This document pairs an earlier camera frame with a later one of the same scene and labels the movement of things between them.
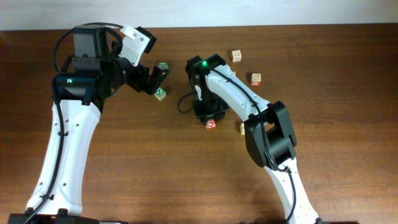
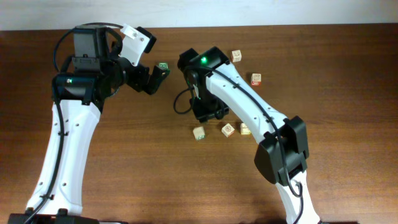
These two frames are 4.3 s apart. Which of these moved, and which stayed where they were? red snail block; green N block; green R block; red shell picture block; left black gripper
Moved: green N block; red shell picture block
Stayed: green R block; red snail block; left black gripper
